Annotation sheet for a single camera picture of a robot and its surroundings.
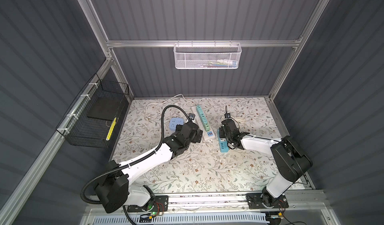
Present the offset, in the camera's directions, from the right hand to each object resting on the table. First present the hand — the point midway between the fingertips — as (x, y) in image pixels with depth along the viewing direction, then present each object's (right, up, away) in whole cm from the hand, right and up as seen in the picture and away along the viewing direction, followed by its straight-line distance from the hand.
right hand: (224, 129), depth 95 cm
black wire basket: (-70, +7, -23) cm, 74 cm away
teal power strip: (-1, -10, -4) cm, 10 cm away
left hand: (-21, +2, -13) cm, 25 cm away
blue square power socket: (-34, +5, +8) cm, 35 cm away
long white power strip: (-14, +4, +4) cm, 15 cm away
